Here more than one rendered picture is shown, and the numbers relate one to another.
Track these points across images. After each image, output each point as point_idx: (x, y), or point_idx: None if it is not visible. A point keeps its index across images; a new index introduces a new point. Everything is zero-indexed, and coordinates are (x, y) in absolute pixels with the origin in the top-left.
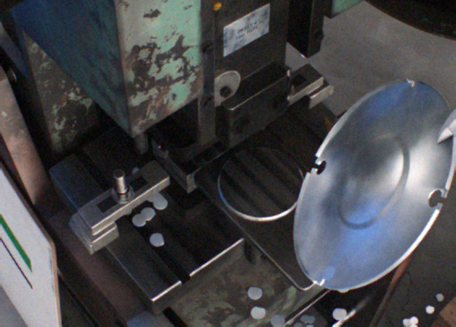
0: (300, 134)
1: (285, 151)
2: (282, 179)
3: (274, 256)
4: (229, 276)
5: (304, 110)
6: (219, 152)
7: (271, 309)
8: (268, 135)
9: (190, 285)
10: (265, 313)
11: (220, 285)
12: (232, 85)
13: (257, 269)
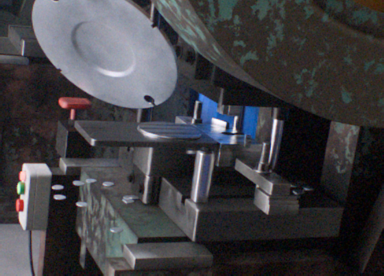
0: (226, 193)
1: (191, 141)
2: (166, 132)
3: (109, 121)
4: (129, 182)
5: (252, 201)
6: (204, 131)
7: (95, 207)
8: (210, 141)
9: (127, 160)
10: (88, 181)
11: (125, 179)
12: None
13: (127, 189)
